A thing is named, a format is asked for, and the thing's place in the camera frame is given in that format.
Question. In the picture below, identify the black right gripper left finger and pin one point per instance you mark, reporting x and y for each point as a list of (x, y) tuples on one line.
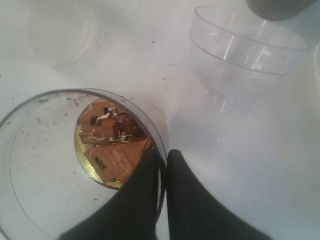
[(132, 213)]

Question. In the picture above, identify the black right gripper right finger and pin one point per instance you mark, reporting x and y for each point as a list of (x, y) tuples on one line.
[(194, 214)]

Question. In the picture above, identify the clear plastic cup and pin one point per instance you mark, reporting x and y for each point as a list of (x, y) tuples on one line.
[(44, 192)]

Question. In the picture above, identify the clear dome lid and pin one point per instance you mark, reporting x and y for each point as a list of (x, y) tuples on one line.
[(238, 57)]

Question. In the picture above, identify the stainless steel cup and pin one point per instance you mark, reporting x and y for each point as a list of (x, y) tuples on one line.
[(278, 10)]

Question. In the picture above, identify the translucent white plastic cup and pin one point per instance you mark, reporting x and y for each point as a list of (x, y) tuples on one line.
[(60, 31)]

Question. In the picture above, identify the brown wooden cubes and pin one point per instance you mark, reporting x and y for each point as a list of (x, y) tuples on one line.
[(116, 140)]

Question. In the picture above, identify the white square plastic tray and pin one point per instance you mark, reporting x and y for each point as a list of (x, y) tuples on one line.
[(316, 62)]

